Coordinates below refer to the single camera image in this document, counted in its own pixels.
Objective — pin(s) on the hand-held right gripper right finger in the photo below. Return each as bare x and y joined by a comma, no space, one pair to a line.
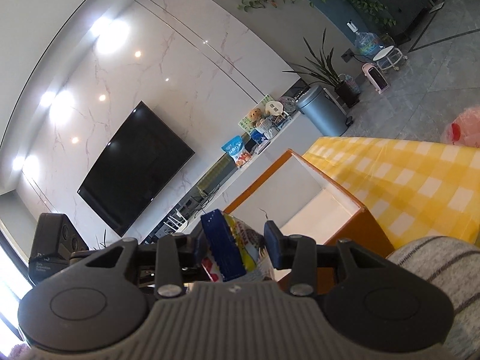
275,245

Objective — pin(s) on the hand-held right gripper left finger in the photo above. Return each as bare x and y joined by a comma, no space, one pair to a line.
188,245

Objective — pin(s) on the blue and yellow snack packet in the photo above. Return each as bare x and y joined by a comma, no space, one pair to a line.
225,243

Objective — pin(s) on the orange storage box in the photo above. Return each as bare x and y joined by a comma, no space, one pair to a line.
251,198

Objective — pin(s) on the white router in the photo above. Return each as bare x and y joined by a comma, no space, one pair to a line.
176,222

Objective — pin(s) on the black flat television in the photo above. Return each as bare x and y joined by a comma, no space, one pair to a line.
135,168

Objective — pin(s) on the blue snack bag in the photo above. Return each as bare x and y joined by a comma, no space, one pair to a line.
236,150

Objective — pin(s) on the white marble media console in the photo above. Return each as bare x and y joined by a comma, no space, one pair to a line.
296,131

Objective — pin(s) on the green printed board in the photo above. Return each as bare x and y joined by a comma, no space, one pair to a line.
245,122

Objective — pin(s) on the brown teddy bear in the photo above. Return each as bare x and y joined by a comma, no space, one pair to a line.
257,115

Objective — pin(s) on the white round face fan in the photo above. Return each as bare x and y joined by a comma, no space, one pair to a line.
273,108

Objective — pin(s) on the grey pedal trash can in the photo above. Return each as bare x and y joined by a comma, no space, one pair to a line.
318,110

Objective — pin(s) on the yellow checkered tablecloth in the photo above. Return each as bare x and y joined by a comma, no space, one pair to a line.
412,180

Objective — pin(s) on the potted long-leaf plant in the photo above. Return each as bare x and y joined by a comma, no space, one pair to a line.
347,92

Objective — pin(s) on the person's grey striped garment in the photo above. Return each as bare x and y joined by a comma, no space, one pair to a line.
450,270

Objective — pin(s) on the pink space heater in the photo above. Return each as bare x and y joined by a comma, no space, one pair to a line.
377,78

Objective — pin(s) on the pink plastic bag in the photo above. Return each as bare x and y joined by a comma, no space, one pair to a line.
463,127

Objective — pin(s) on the white round stool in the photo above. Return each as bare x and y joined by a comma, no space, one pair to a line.
388,52

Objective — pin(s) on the dark wall socket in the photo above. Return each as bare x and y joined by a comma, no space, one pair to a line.
347,55

